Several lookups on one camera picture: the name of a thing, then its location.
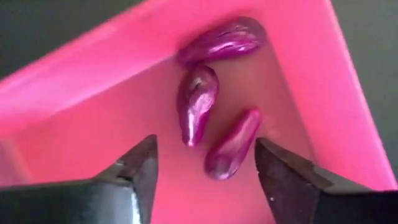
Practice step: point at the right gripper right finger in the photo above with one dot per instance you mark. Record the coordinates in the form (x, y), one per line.
(286, 180)

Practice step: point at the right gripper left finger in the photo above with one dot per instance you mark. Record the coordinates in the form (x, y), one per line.
(144, 174)

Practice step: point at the small red chili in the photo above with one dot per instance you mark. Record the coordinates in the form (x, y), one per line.
(233, 149)

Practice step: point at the small purple toy vegetable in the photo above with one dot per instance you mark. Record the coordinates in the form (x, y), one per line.
(224, 42)
(197, 99)

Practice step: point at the pink plastic bin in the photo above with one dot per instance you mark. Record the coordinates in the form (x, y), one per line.
(109, 124)

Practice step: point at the black table mat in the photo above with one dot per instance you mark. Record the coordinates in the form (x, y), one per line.
(46, 25)

